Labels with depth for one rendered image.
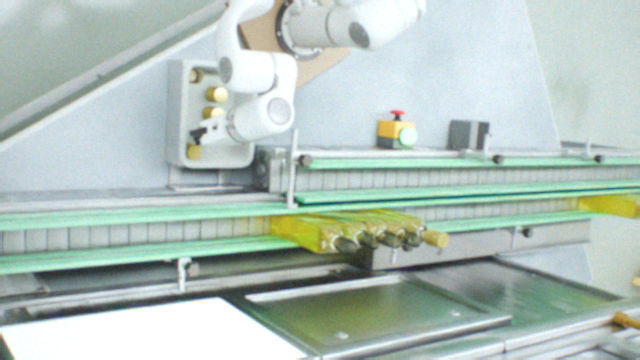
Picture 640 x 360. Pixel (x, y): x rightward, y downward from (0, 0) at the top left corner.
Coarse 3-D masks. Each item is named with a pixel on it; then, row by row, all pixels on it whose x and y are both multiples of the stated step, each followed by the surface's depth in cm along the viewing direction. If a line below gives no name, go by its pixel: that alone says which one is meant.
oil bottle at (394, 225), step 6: (354, 210) 152; (360, 210) 153; (366, 210) 153; (372, 216) 147; (378, 216) 147; (384, 216) 147; (390, 222) 142; (396, 222) 143; (402, 222) 143; (390, 228) 141; (396, 228) 141; (402, 228) 142; (384, 246) 143
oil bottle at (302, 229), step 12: (276, 216) 145; (288, 216) 141; (300, 216) 141; (312, 216) 142; (276, 228) 145; (288, 228) 141; (300, 228) 137; (312, 228) 134; (324, 228) 132; (336, 228) 133; (288, 240) 142; (300, 240) 138; (312, 240) 134; (324, 240) 131; (324, 252) 132; (336, 252) 134
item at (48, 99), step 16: (224, 0) 205; (192, 16) 200; (208, 16) 203; (160, 32) 197; (176, 32) 198; (144, 48) 194; (112, 64) 189; (80, 80) 185; (96, 80) 187; (48, 96) 180; (64, 96) 183; (16, 112) 177; (32, 112) 179; (0, 128) 175
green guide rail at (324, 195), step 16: (304, 192) 150; (320, 192) 151; (336, 192) 153; (352, 192) 156; (368, 192) 158; (384, 192) 158; (400, 192) 160; (416, 192) 162; (432, 192) 164; (448, 192) 167; (464, 192) 170; (480, 192) 174; (496, 192) 178
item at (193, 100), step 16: (192, 64) 135; (208, 64) 137; (208, 80) 145; (192, 96) 144; (240, 96) 148; (256, 96) 145; (192, 112) 144; (192, 128) 145; (192, 160) 141; (208, 160) 143; (224, 160) 145; (240, 160) 147
